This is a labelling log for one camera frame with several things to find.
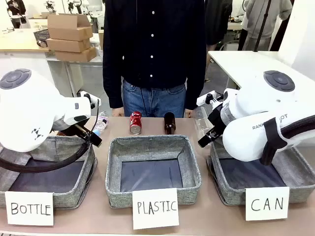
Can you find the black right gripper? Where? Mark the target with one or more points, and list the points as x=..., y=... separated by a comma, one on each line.
x=217, y=120

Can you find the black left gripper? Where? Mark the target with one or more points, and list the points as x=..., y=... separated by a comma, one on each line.
x=94, y=140

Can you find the plastic bottle pink label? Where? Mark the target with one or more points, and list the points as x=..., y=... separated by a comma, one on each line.
x=101, y=123

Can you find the clear plastic bottle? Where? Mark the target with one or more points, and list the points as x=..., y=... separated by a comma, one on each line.
x=200, y=123

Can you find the brown glass bottle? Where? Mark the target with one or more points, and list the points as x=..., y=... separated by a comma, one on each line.
x=169, y=123

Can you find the crushed red soda can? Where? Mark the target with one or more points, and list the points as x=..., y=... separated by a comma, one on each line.
x=135, y=121

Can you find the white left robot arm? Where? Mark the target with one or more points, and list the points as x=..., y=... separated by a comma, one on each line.
x=29, y=110

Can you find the person's right forearm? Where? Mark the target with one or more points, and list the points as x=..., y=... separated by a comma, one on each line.
x=112, y=86

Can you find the person's left forearm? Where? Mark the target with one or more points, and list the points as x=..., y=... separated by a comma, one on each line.
x=195, y=86

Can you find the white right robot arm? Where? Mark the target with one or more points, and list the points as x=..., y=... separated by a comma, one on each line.
x=248, y=137

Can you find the grey fabric basket plastic label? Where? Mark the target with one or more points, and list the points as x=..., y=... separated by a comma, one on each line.
x=152, y=147

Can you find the grey fabric basket bottle label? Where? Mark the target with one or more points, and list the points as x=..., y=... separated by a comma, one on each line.
x=61, y=199

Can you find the white paper sign CAN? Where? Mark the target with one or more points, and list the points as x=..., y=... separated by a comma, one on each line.
x=267, y=204

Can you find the grey fabric basket can label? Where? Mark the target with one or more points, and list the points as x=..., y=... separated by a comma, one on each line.
x=297, y=172

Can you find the black mesh basket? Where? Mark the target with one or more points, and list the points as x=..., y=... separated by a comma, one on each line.
x=41, y=36

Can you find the person's left hand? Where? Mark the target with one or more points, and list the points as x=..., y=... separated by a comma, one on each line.
x=188, y=113

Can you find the person's right hand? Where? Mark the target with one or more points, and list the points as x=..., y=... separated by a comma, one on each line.
x=117, y=112

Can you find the white paper sign PLASTIC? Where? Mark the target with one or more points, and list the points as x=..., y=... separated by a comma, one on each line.
x=155, y=209

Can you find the white standing desk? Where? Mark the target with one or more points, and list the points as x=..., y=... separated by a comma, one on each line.
x=246, y=64

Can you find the closed flat cardboard box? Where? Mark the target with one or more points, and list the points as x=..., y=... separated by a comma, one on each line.
x=67, y=45
x=75, y=55

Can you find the white paper sign BOTTLE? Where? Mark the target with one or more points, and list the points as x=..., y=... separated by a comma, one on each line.
x=29, y=208

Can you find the tape roll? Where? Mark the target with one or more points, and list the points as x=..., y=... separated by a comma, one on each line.
x=41, y=43

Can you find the person in dark shirt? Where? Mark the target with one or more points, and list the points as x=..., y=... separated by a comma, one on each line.
x=152, y=44

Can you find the open cardboard box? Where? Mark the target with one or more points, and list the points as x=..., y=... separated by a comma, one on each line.
x=69, y=27

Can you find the background person black outfit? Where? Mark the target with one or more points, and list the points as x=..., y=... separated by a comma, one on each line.
x=217, y=19

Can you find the wooden top table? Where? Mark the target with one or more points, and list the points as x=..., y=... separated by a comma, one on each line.
x=19, y=41

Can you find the black tripod pole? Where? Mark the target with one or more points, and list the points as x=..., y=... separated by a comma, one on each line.
x=262, y=27

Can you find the white plastic crate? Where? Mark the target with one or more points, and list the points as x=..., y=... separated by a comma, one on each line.
x=39, y=24

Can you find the background person grey hoodie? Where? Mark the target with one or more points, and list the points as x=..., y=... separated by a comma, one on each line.
x=261, y=24

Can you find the background person black jacket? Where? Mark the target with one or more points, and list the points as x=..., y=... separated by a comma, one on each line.
x=16, y=11

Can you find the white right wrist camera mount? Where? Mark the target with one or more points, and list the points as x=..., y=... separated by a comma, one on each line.
x=206, y=99

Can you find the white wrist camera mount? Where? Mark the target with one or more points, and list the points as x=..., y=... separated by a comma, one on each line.
x=86, y=97
x=206, y=99

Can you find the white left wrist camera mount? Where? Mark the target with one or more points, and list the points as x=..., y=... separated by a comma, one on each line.
x=86, y=97

